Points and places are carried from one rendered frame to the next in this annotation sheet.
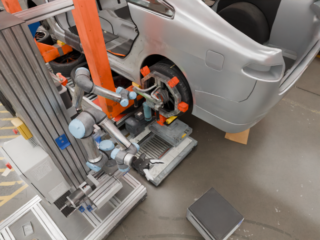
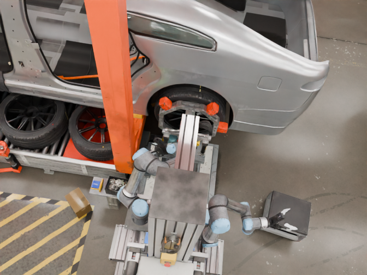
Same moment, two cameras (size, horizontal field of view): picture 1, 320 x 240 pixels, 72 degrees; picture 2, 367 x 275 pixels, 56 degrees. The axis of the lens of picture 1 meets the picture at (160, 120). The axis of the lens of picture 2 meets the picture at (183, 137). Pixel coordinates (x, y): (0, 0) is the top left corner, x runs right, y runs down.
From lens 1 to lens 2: 1.77 m
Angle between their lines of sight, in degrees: 30
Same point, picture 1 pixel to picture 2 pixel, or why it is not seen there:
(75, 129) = (225, 228)
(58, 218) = not seen: outside the picture
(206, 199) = (277, 204)
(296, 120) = not seen: hidden behind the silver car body
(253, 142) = not seen: hidden behind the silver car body
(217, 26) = (271, 52)
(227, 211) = (297, 205)
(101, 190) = (213, 258)
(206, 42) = (261, 70)
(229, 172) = (264, 162)
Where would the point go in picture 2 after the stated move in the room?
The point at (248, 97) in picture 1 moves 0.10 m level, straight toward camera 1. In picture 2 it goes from (302, 105) to (306, 115)
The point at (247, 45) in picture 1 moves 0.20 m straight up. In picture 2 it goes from (306, 66) to (317, 47)
